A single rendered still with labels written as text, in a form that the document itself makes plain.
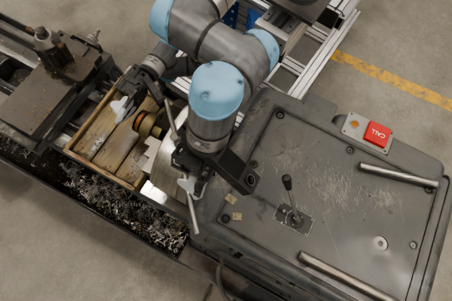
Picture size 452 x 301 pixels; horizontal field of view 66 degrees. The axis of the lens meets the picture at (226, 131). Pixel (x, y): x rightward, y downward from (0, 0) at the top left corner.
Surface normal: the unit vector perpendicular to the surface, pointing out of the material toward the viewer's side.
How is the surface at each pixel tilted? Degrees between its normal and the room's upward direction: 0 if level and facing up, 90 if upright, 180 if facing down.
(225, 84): 10
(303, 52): 0
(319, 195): 0
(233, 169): 31
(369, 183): 0
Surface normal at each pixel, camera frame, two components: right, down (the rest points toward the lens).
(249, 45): 0.16, -0.51
